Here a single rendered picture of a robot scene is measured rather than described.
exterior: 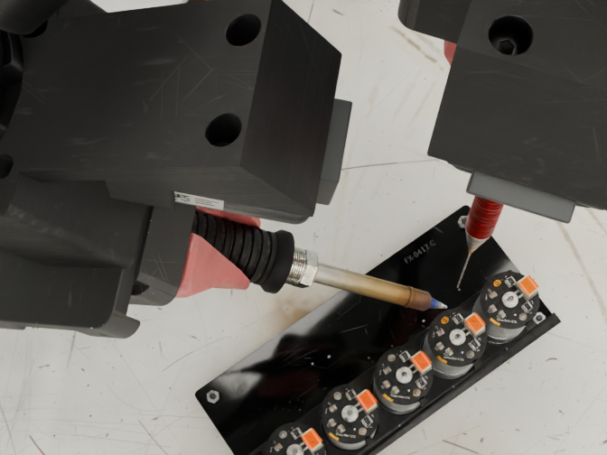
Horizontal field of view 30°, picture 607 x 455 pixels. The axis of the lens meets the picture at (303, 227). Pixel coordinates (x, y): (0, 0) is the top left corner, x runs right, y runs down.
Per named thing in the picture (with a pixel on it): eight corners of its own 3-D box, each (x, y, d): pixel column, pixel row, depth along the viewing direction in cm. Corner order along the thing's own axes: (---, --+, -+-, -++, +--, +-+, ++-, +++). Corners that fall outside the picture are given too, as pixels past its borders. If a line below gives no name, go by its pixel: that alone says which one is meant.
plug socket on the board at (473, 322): (458, 325, 48) (459, 322, 48) (474, 313, 48) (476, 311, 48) (469, 340, 48) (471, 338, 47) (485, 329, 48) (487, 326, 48)
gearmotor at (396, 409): (362, 383, 53) (363, 367, 48) (405, 352, 53) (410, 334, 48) (393, 426, 52) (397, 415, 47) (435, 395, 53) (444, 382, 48)
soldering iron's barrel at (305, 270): (421, 287, 47) (278, 248, 44) (440, 282, 45) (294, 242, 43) (415, 321, 46) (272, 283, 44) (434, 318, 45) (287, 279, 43)
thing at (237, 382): (281, 523, 52) (279, 523, 51) (196, 395, 54) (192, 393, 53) (555, 326, 54) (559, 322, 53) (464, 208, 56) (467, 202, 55)
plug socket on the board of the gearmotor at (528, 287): (510, 288, 49) (512, 284, 48) (527, 276, 49) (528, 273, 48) (522, 302, 48) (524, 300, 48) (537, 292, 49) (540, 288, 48)
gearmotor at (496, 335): (459, 314, 53) (470, 292, 49) (500, 284, 54) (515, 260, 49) (490, 357, 53) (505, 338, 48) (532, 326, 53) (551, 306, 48)
